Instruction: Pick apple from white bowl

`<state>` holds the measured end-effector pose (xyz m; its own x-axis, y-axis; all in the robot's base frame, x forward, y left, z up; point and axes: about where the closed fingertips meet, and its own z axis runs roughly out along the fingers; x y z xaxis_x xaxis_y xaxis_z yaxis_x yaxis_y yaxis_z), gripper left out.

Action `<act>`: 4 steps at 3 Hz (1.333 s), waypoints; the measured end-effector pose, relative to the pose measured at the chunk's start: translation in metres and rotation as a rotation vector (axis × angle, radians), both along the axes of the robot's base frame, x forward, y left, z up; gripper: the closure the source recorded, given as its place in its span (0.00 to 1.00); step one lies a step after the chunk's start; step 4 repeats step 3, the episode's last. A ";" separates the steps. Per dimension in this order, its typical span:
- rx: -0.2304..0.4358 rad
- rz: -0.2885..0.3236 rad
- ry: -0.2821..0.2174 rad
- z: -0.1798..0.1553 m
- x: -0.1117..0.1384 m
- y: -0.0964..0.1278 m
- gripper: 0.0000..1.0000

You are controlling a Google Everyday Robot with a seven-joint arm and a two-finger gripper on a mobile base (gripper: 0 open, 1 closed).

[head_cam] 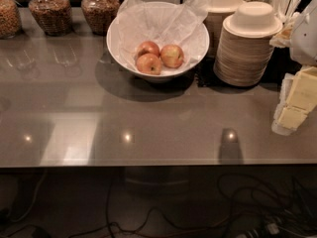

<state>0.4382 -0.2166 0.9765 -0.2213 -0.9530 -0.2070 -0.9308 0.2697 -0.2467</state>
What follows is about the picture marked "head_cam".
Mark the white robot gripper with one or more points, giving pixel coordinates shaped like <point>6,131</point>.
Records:
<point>305,39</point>

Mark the red apple right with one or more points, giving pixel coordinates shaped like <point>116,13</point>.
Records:
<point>172,56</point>

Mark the red apple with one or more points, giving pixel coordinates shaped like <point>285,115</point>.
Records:
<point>172,56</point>
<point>147,47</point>
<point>149,64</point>

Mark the white ceramic bowl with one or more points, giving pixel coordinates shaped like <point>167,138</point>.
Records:
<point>166,74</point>

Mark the red apple front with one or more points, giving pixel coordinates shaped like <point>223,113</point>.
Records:
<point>149,64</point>

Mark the red apple back left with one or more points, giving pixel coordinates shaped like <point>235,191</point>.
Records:
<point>147,47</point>

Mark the front stack of paper bowls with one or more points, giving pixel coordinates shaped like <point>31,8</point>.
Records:
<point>244,49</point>

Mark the stack of paper bowls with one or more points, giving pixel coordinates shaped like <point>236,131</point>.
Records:
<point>244,49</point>
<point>218,11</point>

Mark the white plastic cutlery bunch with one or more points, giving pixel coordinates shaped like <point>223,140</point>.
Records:
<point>285,11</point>

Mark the rear stack of paper bowls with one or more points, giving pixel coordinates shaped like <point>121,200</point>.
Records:
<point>218,11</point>

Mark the white paper liner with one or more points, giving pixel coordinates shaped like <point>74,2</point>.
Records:
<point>165,24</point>

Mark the right glass cereal jar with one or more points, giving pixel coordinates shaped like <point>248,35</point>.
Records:
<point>99,14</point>

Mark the glass cereal jar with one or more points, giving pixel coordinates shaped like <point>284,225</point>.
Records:
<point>99,14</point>
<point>52,16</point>
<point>10,20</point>

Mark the middle glass cereal jar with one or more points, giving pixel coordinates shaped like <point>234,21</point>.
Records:
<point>52,16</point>

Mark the left glass cereal jar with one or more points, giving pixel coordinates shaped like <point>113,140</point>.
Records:
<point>10,20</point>

